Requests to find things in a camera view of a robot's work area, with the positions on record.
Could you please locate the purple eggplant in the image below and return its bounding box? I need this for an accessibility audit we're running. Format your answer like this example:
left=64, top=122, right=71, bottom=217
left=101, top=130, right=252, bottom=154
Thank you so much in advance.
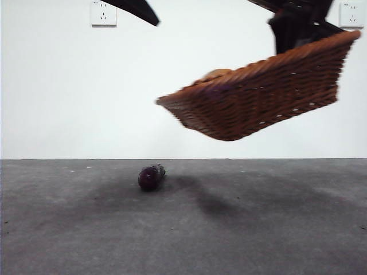
left=138, top=163, right=167, bottom=192

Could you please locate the brown potato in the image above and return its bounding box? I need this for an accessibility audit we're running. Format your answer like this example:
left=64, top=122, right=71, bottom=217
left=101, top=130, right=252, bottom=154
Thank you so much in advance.
left=202, top=68, right=233, bottom=83

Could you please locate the white wall socket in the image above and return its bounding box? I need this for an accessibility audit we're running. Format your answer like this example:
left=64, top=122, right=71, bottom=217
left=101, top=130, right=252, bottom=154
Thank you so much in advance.
left=91, top=0, right=118, bottom=28
left=339, top=2, right=365, bottom=30

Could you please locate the brown wicker basket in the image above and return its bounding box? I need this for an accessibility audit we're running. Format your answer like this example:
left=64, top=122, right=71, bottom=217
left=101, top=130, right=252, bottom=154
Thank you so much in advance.
left=156, top=30, right=361, bottom=142

